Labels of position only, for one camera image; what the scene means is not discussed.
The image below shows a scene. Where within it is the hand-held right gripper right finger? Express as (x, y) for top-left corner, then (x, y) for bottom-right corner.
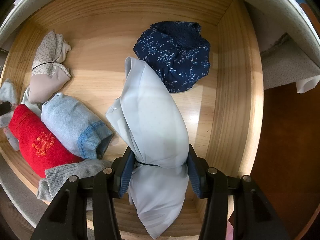
(186, 144), (290, 240)

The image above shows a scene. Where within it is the grey knit sock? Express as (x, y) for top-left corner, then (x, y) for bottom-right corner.
(37, 160), (113, 210)

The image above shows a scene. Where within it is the navy floral underwear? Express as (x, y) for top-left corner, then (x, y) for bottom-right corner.
(132, 21), (211, 94)

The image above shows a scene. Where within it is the light blue satin underwear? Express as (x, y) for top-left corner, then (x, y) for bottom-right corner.
(105, 56), (190, 239)

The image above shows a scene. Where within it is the pale blue sock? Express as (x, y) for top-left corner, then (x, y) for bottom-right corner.
(0, 78), (18, 105)

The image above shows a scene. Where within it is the beige patterned underwear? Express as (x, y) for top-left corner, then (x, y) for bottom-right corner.
(27, 30), (72, 104)

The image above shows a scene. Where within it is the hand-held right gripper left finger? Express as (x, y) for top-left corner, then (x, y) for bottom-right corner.
(30, 146), (137, 240)

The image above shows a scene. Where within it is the red embroidered sock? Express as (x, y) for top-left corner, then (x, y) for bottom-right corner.
(9, 104), (84, 179)

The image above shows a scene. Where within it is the white grey sock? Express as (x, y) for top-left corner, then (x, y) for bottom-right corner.
(0, 102), (20, 152)

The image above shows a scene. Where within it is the grey padded wooden drawer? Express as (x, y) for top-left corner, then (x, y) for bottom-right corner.
(0, 0), (265, 240)

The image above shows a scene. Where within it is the light blue knit underwear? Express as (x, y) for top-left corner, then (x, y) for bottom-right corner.
(41, 92), (114, 160)

